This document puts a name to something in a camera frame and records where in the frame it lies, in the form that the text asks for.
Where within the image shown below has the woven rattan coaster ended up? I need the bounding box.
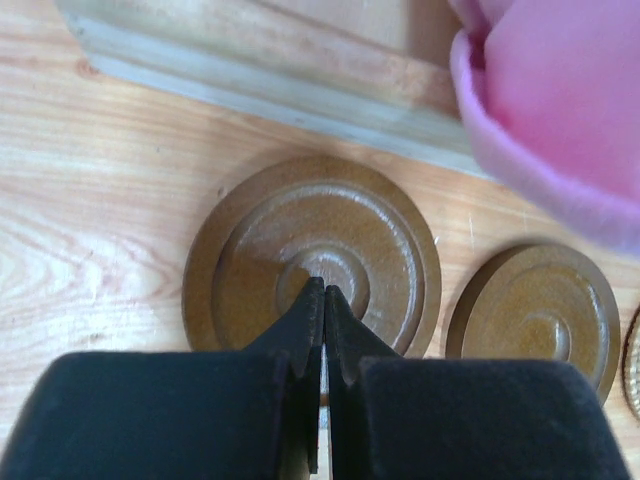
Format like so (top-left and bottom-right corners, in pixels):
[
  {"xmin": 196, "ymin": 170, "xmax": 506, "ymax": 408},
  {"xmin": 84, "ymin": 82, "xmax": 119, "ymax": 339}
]
[{"xmin": 621, "ymin": 308, "xmax": 640, "ymax": 421}]

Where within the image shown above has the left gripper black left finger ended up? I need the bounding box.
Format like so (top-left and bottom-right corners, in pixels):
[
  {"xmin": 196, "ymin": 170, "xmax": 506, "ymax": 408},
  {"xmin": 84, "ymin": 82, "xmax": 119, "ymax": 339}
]
[{"xmin": 1, "ymin": 278, "xmax": 325, "ymax": 479}]

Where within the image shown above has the brown round coaster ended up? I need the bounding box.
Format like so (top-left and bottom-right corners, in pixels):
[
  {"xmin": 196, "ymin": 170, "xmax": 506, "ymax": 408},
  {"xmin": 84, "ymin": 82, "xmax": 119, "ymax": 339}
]
[
  {"xmin": 182, "ymin": 156, "xmax": 442, "ymax": 357},
  {"xmin": 445, "ymin": 243, "xmax": 621, "ymax": 401}
]

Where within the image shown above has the pink shirt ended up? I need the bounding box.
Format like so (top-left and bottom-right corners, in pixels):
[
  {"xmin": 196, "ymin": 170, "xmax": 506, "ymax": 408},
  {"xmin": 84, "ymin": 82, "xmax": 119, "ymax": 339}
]
[{"xmin": 450, "ymin": 1, "xmax": 639, "ymax": 254}]

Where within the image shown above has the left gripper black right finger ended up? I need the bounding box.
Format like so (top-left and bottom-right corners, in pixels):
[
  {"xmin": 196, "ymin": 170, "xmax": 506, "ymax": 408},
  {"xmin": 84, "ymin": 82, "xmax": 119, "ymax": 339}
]
[{"xmin": 324, "ymin": 286, "xmax": 629, "ymax": 479}]

